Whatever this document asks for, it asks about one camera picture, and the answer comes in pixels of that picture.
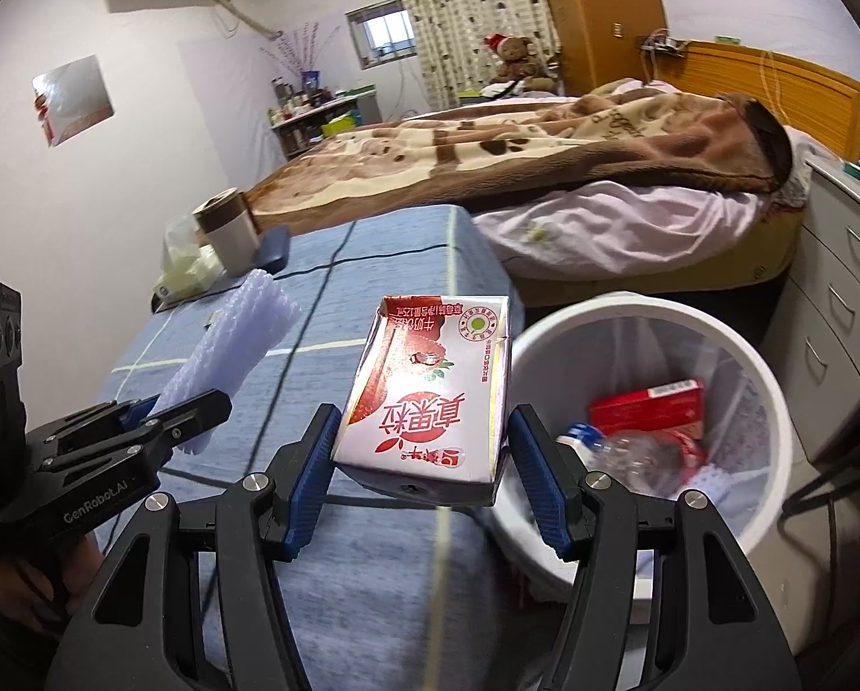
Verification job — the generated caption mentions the clear plastic bottle red label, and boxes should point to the clear plastic bottle red label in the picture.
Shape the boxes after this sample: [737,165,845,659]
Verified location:
[588,428,708,498]

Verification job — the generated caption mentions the blue checked tablecloth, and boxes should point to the blue checked tablecloth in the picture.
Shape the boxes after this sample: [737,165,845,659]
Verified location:
[95,205,524,691]

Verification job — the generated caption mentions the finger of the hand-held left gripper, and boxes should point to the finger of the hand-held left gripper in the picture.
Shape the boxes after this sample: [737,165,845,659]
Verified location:
[24,396,161,451]
[37,389,233,474]

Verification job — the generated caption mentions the heart patterned curtain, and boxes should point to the heart patterned curtain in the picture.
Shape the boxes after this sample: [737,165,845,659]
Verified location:
[390,0,561,112]

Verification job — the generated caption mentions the person's left hand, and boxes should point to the person's left hand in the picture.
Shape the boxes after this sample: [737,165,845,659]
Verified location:
[0,557,67,629]

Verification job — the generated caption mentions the shiny wall poster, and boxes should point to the shiny wall poster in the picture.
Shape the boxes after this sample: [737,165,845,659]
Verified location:
[32,54,116,149]

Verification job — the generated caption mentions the brown patterned blanket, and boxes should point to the brown patterned blanket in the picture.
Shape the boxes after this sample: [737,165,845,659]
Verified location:
[246,90,793,238]

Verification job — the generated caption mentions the dark blue glasses case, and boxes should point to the dark blue glasses case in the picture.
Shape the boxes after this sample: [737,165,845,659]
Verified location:
[253,225,292,276]

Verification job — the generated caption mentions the red medicine box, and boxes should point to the red medicine box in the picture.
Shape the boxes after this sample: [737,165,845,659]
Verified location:
[589,378,706,440]

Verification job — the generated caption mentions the beige cup with brown lid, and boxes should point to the beige cup with brown lid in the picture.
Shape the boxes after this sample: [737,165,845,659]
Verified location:
[192,188,260,275]

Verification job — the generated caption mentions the white charging cable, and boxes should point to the white charging cable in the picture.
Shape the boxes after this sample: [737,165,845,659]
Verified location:
[757,50,798,116]

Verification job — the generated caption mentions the white air conditioner hose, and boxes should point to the white air conditioner hose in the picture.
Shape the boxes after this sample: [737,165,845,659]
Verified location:
[203,0,283,37]

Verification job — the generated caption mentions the brown teddy bear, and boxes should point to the brown teddy bear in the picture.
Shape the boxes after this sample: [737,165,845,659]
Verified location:
[484,32,553,83]

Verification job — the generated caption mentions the white tissue pack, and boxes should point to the white tissue pack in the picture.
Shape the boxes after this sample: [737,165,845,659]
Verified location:
[153,214,226,303]

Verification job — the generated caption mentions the power strip with chargers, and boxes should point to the power strip with chargers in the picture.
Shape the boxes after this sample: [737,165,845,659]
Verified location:
[638,32,690,59]

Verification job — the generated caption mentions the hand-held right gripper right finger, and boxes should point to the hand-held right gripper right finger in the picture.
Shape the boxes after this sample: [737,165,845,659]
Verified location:
[508,403,809,691]

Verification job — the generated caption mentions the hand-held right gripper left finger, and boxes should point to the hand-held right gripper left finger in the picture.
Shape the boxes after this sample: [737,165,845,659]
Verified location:
[45,403,343,691]

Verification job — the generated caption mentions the pale pink quilt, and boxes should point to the pale pink quilt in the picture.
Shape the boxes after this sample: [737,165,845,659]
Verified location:
[473,126,820,282]

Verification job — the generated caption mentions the barred window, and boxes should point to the barred window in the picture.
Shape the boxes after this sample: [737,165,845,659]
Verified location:
[345,3,418,69]

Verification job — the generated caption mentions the wooden wardrobe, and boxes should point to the wooden wardrobe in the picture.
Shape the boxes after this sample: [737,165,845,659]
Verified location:
[531,0,670,98]

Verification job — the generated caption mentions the decorative dried branches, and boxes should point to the decorative dried branches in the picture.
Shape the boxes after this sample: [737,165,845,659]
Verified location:
[261,21,345,77]

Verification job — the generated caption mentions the white foam fruit net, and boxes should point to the white foam fruit net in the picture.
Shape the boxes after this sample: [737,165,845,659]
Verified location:
[173,269,302,456]

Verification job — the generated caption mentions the wooden bed frame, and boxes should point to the wooden bed frame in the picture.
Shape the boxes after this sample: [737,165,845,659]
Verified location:
[520,39,860,310]

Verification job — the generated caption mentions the red milk drink carton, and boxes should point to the red milk drink carton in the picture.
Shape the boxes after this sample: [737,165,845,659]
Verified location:
[331,294,513,508]

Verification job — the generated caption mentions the white dressing table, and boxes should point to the white dressing table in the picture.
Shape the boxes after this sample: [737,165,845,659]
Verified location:
[268,82,380,160]

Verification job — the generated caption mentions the grey drawer cabinet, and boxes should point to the grey drawer cabinet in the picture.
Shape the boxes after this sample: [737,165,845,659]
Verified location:
[761,154,860,390]

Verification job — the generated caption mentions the white trash bin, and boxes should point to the white trash bin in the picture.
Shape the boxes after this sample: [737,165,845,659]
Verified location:
[484,293,794,656]

